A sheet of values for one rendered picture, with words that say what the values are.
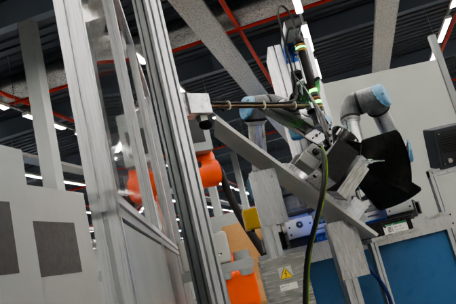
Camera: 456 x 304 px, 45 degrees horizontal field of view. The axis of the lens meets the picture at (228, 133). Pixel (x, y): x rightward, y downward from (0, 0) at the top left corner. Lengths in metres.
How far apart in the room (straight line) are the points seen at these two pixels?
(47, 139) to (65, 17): 8.09
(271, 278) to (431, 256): 1.01
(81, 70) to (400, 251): 1.98
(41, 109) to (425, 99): 6.36
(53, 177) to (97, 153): 8.00
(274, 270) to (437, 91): 2.89
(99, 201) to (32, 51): 8.75
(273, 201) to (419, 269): 0.93
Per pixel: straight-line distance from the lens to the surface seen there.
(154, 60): 1.84
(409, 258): 2.66
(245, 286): 6.00
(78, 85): 0.93
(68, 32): 0.96
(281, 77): 3.26
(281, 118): 2.19
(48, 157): 8.98
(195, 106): 1.83
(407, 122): 4.35
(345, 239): 2.02
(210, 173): 6.23
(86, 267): 6.55
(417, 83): 4.47
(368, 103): 2.70
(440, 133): 2.73
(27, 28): 9.77
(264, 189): 1.99
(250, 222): 2.47
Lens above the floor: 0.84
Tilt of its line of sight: 13 degrees up
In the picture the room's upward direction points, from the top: 14 degrees counter-clockwise
